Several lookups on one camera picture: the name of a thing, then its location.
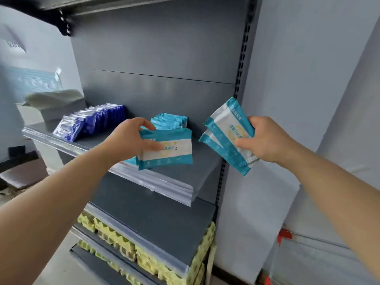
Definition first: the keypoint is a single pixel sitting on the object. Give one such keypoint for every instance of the person's left hand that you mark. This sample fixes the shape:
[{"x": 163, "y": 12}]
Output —
[{"x": 124, "y": 142}]

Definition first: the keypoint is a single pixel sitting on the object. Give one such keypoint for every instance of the person's right hand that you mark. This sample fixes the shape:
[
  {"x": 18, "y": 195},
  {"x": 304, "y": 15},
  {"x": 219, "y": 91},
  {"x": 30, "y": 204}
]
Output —
[{"x": 271, "y": 142}]

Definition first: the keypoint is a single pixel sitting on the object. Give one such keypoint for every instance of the person's right thumb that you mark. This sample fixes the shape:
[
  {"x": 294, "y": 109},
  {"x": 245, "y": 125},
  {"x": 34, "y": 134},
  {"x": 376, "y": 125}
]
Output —
[{"x": 245, "y": 142}]

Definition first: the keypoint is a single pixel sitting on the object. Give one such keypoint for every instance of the person's left thumb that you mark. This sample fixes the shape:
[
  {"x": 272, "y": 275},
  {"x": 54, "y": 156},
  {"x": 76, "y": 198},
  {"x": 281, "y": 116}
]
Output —
[{"x": 151, "y": 147}]

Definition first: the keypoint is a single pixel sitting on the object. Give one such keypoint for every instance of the teal white wet wipe pack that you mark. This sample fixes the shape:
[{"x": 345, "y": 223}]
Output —
[
  {"x": 175, "y": 151},
  {"x": 209, "y": 139},
  {"x": 228, "y": 124}
]

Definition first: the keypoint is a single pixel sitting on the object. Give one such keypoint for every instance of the person's right forearm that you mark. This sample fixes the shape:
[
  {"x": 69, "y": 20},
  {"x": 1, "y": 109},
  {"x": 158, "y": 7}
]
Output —
[{"x": 341, "y": 198}]

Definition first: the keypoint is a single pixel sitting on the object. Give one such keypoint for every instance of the person's left forearm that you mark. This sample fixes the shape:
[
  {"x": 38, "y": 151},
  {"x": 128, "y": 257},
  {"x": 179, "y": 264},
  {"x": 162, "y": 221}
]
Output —
[{"x": 50, "y": 213}]

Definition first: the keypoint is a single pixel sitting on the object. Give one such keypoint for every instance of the row of teal packets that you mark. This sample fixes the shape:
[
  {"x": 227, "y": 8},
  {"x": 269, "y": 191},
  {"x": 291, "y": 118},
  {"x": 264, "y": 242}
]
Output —
[{"x": 170, "y": 121}]

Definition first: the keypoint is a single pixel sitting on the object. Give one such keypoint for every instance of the row of dark blue packets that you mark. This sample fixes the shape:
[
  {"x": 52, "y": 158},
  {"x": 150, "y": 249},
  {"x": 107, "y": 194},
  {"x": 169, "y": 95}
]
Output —
[{"x": 89, "y": 121}]

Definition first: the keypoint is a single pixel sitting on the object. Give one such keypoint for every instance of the grey metal shelving unit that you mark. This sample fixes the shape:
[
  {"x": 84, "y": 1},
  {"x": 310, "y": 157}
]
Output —
[{"x": 166, "y": 56}]

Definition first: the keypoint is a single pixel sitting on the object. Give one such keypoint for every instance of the red plastic tag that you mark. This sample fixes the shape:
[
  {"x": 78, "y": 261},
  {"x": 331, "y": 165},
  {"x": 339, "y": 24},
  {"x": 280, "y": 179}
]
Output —
[{"x": 283, "y": 235}]

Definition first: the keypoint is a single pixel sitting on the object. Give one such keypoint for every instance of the white folded cloth stack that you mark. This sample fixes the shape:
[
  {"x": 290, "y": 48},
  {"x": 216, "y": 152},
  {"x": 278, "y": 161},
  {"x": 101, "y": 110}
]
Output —
[{"x": 53, "y": 100}]

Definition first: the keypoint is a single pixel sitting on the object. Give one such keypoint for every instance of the stack of yellow egg trays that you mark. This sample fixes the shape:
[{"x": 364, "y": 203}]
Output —
[{"x": 148, "y": 258}]

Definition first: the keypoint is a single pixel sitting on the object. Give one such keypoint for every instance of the brown padded stool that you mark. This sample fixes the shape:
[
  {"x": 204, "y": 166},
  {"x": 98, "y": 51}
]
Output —
[{"x": 23, "y": 173}]

